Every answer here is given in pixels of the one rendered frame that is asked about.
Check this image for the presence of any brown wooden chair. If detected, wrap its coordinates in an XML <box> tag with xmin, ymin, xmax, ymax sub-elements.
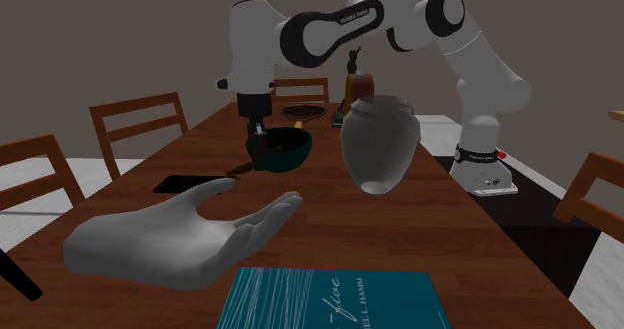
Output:
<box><xmin>552</xmin><ymin>151</ymin><xmax>624</xmax><ymax>245</ymax></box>
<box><xmin>88</xmin><ymin>91</ymin><xmax>190</xmax><ymax>182</ymax></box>
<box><xmin>0</xmin><ymin>133</ymin><xmax>87</xmax><ymax>213</ymax></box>
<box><xmin>270</xmin><ymin>77</ymin><xmax>331</xmax><ymax>104</ymax></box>

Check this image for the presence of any dark green bowl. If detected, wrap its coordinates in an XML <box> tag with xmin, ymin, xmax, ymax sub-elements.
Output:
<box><xmin>245</xmin><ymin>126</ymin><xmax>314</xmax><ymax>175</ymax></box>

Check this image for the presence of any brown wooden spoon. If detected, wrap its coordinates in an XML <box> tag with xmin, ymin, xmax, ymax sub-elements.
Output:
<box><xmin>225</xmin><ymin>144</ymin><xmax>286</xmax><ymax>179</ymax></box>

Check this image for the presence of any black phone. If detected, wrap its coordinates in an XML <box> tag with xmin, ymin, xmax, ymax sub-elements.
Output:
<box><xmin>152</xmin><ymin>174</ymin><xmax>230</xmax><ymax>195</ymax></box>

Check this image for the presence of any red yellow box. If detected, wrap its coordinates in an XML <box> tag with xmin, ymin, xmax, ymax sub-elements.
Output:
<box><xmin>331</xmin><ymin>72</ymin><xmax>376</xmax><ymax>129</ymax></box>

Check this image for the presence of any black figure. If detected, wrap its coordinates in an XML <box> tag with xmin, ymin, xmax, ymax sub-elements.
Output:
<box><xmin>346</xmin><ymin>46</ymin><xmax>363</xmax><ymax>76</ymax></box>

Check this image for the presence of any grey vase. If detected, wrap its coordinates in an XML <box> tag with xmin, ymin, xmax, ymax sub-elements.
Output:
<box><xmin>339</xmin><ymin>94</ymin><xmax>422</xmax><ymax>197</ymax></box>

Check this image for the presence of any grey hand sculpture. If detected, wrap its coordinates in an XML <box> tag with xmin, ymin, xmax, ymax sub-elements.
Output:
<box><xmin>62</xmin><ymin>177</ymin><xmax>304</xmax><ymax>291</ymax></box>

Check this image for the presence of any brown wooden dining table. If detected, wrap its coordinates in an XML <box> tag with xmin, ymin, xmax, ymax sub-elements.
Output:
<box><xmin>0</xmin><ymin>101</ymin><xmax>596</xmax><ymax>329</ymax></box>

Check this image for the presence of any teal book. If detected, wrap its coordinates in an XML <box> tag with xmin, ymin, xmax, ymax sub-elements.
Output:
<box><xmin>216</xmin><ymin>266</ymin><xmax>454</xmax><ymax>329</ymax></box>

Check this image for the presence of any black bar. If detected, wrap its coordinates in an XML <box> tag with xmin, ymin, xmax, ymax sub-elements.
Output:
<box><xmin>0</xmin><ymin>247</ymin><xmax>44</xmax><ymax>303</ymax></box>

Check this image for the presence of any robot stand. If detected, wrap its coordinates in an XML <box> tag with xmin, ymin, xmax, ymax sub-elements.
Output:
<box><xmin>432</xmin><ymin>155</ymin><xmax>603</xmax><ymax>299</ymax></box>

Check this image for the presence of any dark round skimmer wooden handle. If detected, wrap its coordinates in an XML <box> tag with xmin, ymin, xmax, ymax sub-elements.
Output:
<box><xmin>280</xmin><ymin>103</ymin><xmax>327</xmax><ymax>130</ymax></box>

